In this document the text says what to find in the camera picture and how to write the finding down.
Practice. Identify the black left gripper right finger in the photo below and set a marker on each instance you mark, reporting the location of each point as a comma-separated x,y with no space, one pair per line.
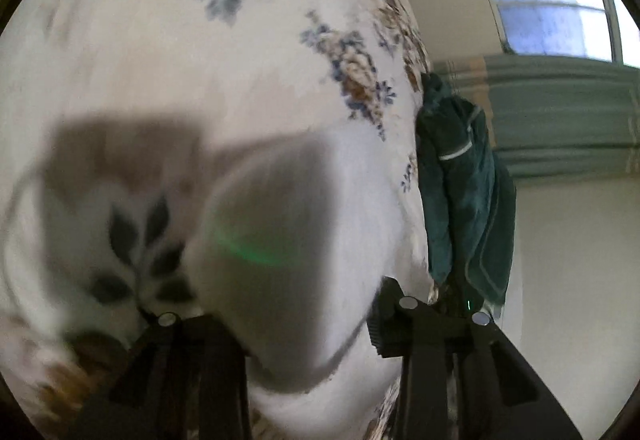
461,378

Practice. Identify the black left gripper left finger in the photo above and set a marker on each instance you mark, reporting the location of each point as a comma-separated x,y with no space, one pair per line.
173,359

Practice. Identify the white knit garment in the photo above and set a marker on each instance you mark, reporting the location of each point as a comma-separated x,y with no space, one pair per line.
291,249

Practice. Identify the dark green towel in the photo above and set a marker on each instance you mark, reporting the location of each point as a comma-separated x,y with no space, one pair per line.
468,198

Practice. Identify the green striped curtain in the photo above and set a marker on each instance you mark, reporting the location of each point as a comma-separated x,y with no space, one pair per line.
554,117

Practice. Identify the floral cream blanket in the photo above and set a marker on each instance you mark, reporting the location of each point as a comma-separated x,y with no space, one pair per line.
118,116

